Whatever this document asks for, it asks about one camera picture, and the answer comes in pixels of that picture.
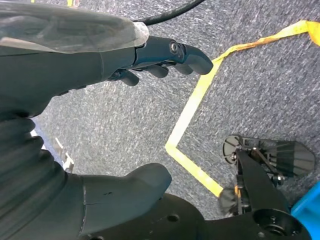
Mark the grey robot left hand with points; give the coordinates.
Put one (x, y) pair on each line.
(75, 66)

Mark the blue metal shelf rack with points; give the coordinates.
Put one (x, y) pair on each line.
(69, 164)
(309, 212)

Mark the yellow floor tape square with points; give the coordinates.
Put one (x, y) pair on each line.
(189, 106)

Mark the black round robot plate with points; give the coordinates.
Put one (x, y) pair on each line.
(180, 225)

